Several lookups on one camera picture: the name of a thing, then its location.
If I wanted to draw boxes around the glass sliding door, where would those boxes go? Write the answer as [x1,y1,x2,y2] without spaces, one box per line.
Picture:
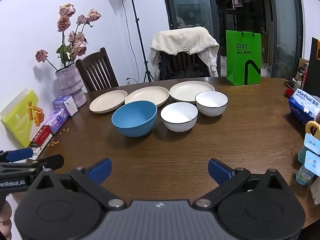
[161,0,304,79]

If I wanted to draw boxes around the black power cable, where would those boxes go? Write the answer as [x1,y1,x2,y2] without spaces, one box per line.
[119,0,140,83]

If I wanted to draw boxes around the purple flat tissue pack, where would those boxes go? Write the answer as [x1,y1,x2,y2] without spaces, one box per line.
[44,108,68,135]

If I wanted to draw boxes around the dark wooden chair with clothes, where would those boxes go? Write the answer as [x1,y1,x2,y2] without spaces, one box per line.
[160,51,212,80]

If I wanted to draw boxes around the scattered yellow crumbs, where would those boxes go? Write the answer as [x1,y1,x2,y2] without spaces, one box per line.
[51,129,70,147]

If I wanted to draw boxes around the chair draped with cream cloth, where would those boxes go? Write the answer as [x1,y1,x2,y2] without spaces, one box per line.
[149,26,220,80]

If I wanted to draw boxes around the clear drinking glass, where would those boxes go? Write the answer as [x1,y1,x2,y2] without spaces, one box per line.
[290,146,304,165]

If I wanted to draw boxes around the yellow-green snack box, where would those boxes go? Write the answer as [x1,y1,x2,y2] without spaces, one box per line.
[0,88,45,148]

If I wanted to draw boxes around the white box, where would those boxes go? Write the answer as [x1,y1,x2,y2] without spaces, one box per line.
[31,135,54,159]

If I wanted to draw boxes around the person's left hand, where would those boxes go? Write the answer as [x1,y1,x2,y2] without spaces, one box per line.
[0,201,12,240]

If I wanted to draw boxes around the dried pink roses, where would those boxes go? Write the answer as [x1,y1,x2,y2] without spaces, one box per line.
[35,3,102,71]

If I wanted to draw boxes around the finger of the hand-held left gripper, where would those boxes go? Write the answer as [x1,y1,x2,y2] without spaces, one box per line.
[0,147,34,164]
[0,154,64,176]

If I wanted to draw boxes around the green paper shopping bag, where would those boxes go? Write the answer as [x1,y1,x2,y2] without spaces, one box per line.
[226,30,262,86]

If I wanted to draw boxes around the open cardboard box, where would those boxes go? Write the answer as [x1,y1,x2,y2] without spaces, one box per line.
[295,58,310,85]

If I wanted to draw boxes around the dark clothes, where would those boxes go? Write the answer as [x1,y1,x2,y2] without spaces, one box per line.
[160,52,210,80]

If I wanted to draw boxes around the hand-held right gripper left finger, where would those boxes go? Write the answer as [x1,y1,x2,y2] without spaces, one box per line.
[29,158,127,212]

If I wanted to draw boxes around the black box with orange mark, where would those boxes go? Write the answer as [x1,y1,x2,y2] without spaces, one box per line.
[306,37,320,90]

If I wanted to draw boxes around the blue bowl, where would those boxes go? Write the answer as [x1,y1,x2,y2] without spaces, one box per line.
[111,101,158,138]

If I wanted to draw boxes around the cream plate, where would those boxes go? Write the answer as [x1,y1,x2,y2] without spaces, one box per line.
[89,90,128,114]
[124,86,170,108]
[169,81,215,105]

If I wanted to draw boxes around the small teal bottle with tag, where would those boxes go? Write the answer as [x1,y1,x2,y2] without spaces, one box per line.
[297,133,320,164]
[296,151,320,186]

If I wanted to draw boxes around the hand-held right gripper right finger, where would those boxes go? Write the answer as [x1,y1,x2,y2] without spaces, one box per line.
[194,158,292,212]

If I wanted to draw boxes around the black light stand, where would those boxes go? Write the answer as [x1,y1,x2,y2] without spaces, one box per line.
[120,0,155,83]

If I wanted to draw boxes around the red box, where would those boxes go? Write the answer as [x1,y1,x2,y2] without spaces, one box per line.
[29,126,53,147]

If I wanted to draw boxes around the white bowl with black rim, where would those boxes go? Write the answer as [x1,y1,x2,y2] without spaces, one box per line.
[195,91,228,117]
[160,102,199,132]

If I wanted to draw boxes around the blue tissue box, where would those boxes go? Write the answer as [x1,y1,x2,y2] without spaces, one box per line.
[288,89,320,124]

